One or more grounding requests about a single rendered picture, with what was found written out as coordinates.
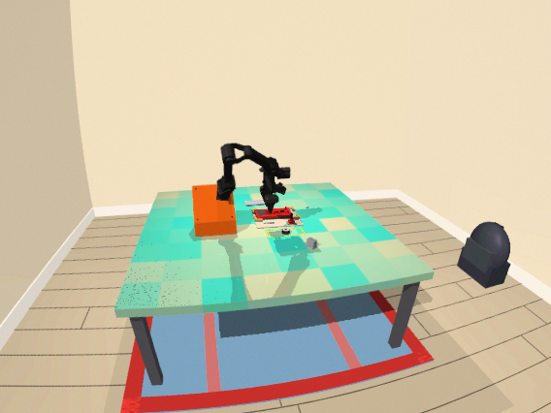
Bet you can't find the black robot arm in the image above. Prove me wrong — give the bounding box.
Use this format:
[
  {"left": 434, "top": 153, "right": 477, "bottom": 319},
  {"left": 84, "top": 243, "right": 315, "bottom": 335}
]
[{"left": 216, "top": 143, "right": 291, "bottom": 201}]

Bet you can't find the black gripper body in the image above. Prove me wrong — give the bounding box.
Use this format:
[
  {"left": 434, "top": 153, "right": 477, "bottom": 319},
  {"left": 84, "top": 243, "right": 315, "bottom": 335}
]
[{"left": 260, "top": 180, "right": 279, "bottom": 203}]

